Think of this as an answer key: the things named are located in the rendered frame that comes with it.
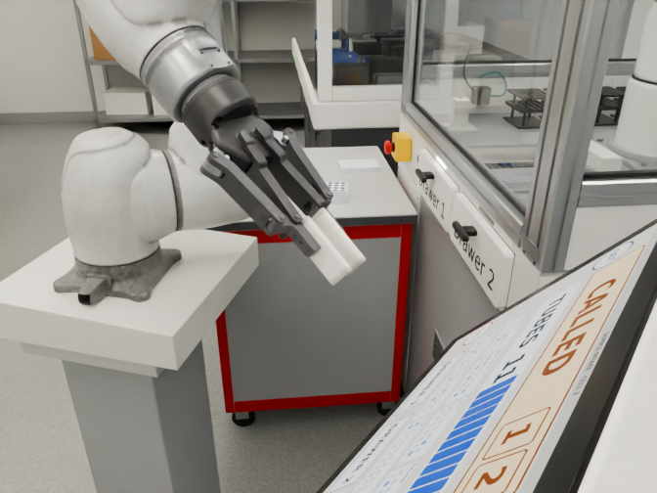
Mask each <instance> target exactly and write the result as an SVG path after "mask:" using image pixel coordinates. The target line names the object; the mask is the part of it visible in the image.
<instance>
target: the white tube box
mask: <svg viewBox="0 0 657 493"><path fill-rule="evenodd" d="M324 181H325V182H326V184H327V185H328V187H329V189H330V190H331V192H332V193H333V198H332V199H331V203H347V199H348V181H337V180H324Z"/></svg>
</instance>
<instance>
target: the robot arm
mask: <svg viewBox="0 0 657 493"><path fill-rule="evenodd" d="M75 2H76V4H77V6H78V8H79V10H80V11H81V13H82V15H83V17H84V18H85V20H86V22H88V24H89V25H90V27H91V28H92V30H93V31H94V33H95V34H96V36H97V37H98V38H99V40H100V41H101V42H102V44H103V45H104V46H105V48H106V49H107V50H108V51H109V53H110V54H111V55H112V56H113V57H114V58H115V59H116V60H117V61H118V62H119V63H120V64H121V65H122V66H123V67H124V68H125V69H126V70H128V71H129V72H131V73H132V74H134V75H135V76H136V77H137V78H139V79H140V81H141V82H142V83H143V84H144V86H145V87H146V89H147V90H148V91H149V92H150V93H151V94H152V95H153V96H154V98H155V99H156V100H157V101H158V103H159V104H160V105H161V106H162V108H163V109H164V110H165V111H166V113H167V114H168V115H169V116H170V118H171V119H173V120H174V122H173V124H172V126H171V127H170V129H169V142H168V150H164V151H159V150H154V149H150V147H149V143H148V142H147V141H146V140H145V139H144V138H142V137H141V136H140V135H138V134H137V133H135V132H132V131H128V130H126V129H123V128H119V127H104V128H98V129H93V130H89V131H86V132H84V133H81V134H79V135H78V136H76V137H75V138H74V140H73V141H72V143H71V145H70V147H69V149H68V151H67V153H66V158H65V162H64V167H63V174H62V186H61V193H62V204H63V211H64V217H65V222H66V229H67V233H68V236H69V239H70V242H71V245H72V249H73V255H74V266H73V267H72V268H71V269H70V270H69V271H68V272H67V273H66V274H64V275H63V276H61V277H60V278H59V279H57V280H56V281H54V283H53V288H54V291H55V292H58V293H64V292H77V293H78V296H77V297H78V302H80V303H82V305H92V304H93V303H95V302H96V301H98V300H99V299H101V298H103V297H104V296H111V297H119V298H126V299H130V300H132V301H135V302H143V301H147V300H149V299H150V298H151V296H152V291H153V289H154V288H155V286H156V285H157V284H158V283H159V282H160V280H161V279H162V278H163V277H164V275H165V274H166V273H167V272H168V270H169V269H170V268H171V267H172V266H173V265H174V264H175V263H176V262H178V261H179V260H181V259H182V252H181V250H180V249H177V248H161V247H160V243H159V240H160V239H162V238H164V237H166V236H168V235H170V234H172V233H174V232H178V231H185V230H198V229H206V228H212V227H217V226H222V225H227V224H232V223H235V222H239V221H242V220H244V219H247V218H249V217H250V218H251V219H252V220H253V221H254V222H255V223H256V224H257V225H258V226H259V227H260V228H261V229H262V230H263V231H264V232H265V233H266V234H267V235H269V236H274V235H275V234H277V233H279V234H278V237H279V238H280V239H285V238H286V237H287V236H290V238H291V239H292V240H293V241H294V243H295V244H296V245H297V246H298V248H299V249H300V250H301V251H302V253H303V254H304V255H305V256H307V257H308V258H309V257H310V258H311V259H312V261H313V262H314V263H315V264H316V265H317V267H318V268H319V269H320V270H321V272H322V273H323V274H324V275H325V277H326V278H327V279H328V281H329V282H330V283H331V284H332V285H335V284H337V283H338V282H339V281H340V280H341V279H342V278H343V277H344V276H346V275H349V274H351V273H352V272H353V271H354V270H355V269H356V268H357V267H359V266H360V265H361V264H362V263H363V262H364V261H365V260H366V258H365V257H364V256H363V255H362V254H361V252H360V251H359V250H358V249H357V247H356V246H355V245H354V244H353V243H352V241H351V240H350V239H349V238H348V236H347V235H346V234H345V232H344V229H343V228H342V227H341V225H339V223H338V222H337V220H336V219H335V218H334V217H333V216H332V214H331V213H330V212H329V210H328V206H329V205H330V204H331V199H332V198H333V193H332V192H331V190H330V189H329V187H328V185H327V184H326V182H325V181H324V179H323V178H322V177H321V175H320V174H319V172H318V171H317V169H316V168H315V166H314V165H313V163H312V162H311V160H310V159H309V158H308V157H307V156H306V154H305V153H304V151H303V150H302V148H301V147H300V145H299V144H298V141H297V138H296V135H295V132H294V131H293V130H292V129H291V128H289V127H288V128H286V129H285V131H284V132H280V131H275V130H273V129H272V127H271V126H270V125H269V124H268V123H267V122H265V121H264V120H263V119H261V118H260V117H259V115H258V112H257V103H256V101H255V99H254V98H253V97H252V95H251V94H250V93H249V92H248V91H247V89H246V88H245V87H244V86H243V84H242V83H241V82H240V81H239V80H238V78H239V71H238V68H237V66H236V65H235V64H234V63H233V61H232V60H231V59H230V58H229V57H228V52H227V43H226V35H225V26H224V18H223V10H222V1H221V0H75ZM290 200H292V201H293V202H294V204H295V205H296V206H297V207H298V208H299V209H300V210H301V211H302V212H303V213H304V214H305V215H306V216H305V217H304V218H303V219H302V217H301V215H300V214H299V212H298V211H297V209H296V208H295V206H294V205H293V204H292V202H291V201H290ZM270 218H272V220H271V221H270V220H269V219H270Z"/></svg>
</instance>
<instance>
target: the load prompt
mask: <svg viewBox="0 0 657 493"><path fill-rule="evenodd" d="M645 246H646V244H645V245H643V246H641V247H639V248H637V249H635V250H634V251H632V252H630V253H628V254H627V255H625V256H623V257H621V258H620V259H618V260H616V261H614V262H613V263H611V264H609V265H607V266H606V267H604V268H602V269H600V270H598V271H597V272H595V273H593V274H592V276H591V278H590V279H589V281H588V282H587V284H586V286H585V287H584V289H583V290H582V292H581V293H580V295H579V296H578V298H577V300H576V301H575V303H574V304H573V306H572V307H571V309H570V310H569V312H568V314H567V315H566V317H565V318H564V320H563V321H562V323H561V324H560V326H559V328H558V329H557V331H556V332H555V334H554V335H553V337H552V338H551V340H550V342H549V343H548V345H547V347H546V348H545V350H544V351H543V353H542V355H541V356H540V358H539V359H538V361H537V362H536V364H535V365H534V367H533V369H532V370H531V372H530V373H529V375H528V376H527V378H526V379H525V381H524V382H523V383H522V385H521V386H520V388H519V389H518V391H517V393H516V394H515V396H514V397H513V399H512V400H511V402H510V403H509V405H508V407H507V408H506V410H505V411H504V413H503V415H502V416H501V418H500V420H499V421H498V423H497V424H496V426H495V427H494V429H493V430H492V432H491V434H490V435H489V437H488V438H487V440H486V441H485V443H484V444H483V446H482V448H481V449H480V451H479V452H478V454H477V455H476V457H475V458H474V460H473V462H472V463H471V465H470V466H469V468H468V469H467V471H466V472H465V474H464V476H463V477H462V479H461V480H460V482H459V484H458V485H457V487H456V489H455V490H454V492H453V493H517V491H518V489H519V487H520V485H521V483H522V481H523V479H524V477H525V475H526V474H527V472H528V470H529V468H530V467H531V465H532V463H533V461H534V459H535V457H536V455H537V453H538V452H539V450H540V448H541V446H542V444H543V442H544V440H545V438H546V436H547V434H548V432H549V430H550V428H551V426H552V424H553V422H554V420H555V418H556V416H557V414H558V412H559V411H560V409H561V407H562V405H563V403H564V401H565V399H566V397H567V395H568V393H569V391H570V389H571V388H572V386H573V384H574V382H575V380H576V378H577V376H578V375H579V373H580V371H581V369H582V368H583V366H584V364H585V362H586V360H587V358H588V356H589V354H590V352H591V349H592V347H593V346H594V344H595V342H596V340H597V338H598V336H599V334H600V332H601V330H602V328H603V326H604V325H605V323H606V321H607V319H608V317H609V315H610V313H611V311H612V309H613V307H614V305H615V304H616V302H617V300H618V298H619V296H620V294H621V292H622V290H623V288H624V286H625V284H626V282H627V281H628V279H629V278H630V276H631V274H632V272H633V270H634V268H635V265H636V263H637V262H638V260H639V258H640V256H641V254H642V252H643V250H644V248H645Z"/></svg>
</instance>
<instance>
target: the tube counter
mask: <svg viewBox="0 0 657 493"><path fill-rule="evenodd" d="M540 345H541V344H538V345H536V346H534V347H532V348H530V349H528V350H526V351H524V352H522V353H520V354H518V355H516V356H514V357H513V358H511V359H509V360H507V361H505V362H503V363H501V364H500V365H498V366H497V368H496V369H495V371H494V372H493V373H492V374H491V375H490V376H489V378H488V379H487V381H486V382H485V383H484V385H483V386H482V387H481V389H480V390H479V391H478V393H477V394H476V396H475V397H474V398H473V400H472V401H471V402H470V404H469V405H468V406H467V408H466V409H465V411H464V412H463V413H462V415H461V416H460V418H459V419H458V421H457V422H456V423H455V425H454V426H453V427H452V429H451V430H450V431H449V433H448V434H447V436H446V437H445V438H444V440H443V441H442V442H441V444H440V445H439V446H438V448H437V449H436V451H435V452H434V453H433V455H432V456H431V457H430V459H429V460H428V462H427V463H426V464H425V466H424V467H423V468H422V470H421V471H420V472H419V474H418V475H417V477H416V478H415V480H414V481H413V482H412V484H411V485H410V487H409V488H408V489H407V491H406V492H405V493H443V491H444V490H445V488H446V487H447V485H448V484H449V482H450V481H451V479H452V478H453V476H454V475H455V473H456V472H457V470H458V469H459V467H460V465H461V464H462V462H463V461H464V459H465V458H466V456H467V455H468V453H469V451H470V450H471V448H472V447H473V445H474V444H475V442H476V441H477V439H478V438H479V436H480V435H481V433H482V432H483V430H484V429H485V427H486V426H487V424H488V423H489V421H490V420H491V419H492V418H493V416H494V415H495V413H496V412H497V410H498V409H499V407H500V406H501V404H502V403H503V401H504V399H505V398H506V396H507V394H508V393H509V391H510V390H511V388H512V387H513V385H514V384H515V382H516V381H517V379H518V378H519V376H520V375H521V373H522V372H523V370H524V369H525V367H526V366H527V364H528V363H529V361H530V360H531V358H532V357H533V355H534V354H535V352H536V351H537V349H538V348H539V346H540Z"/></svg>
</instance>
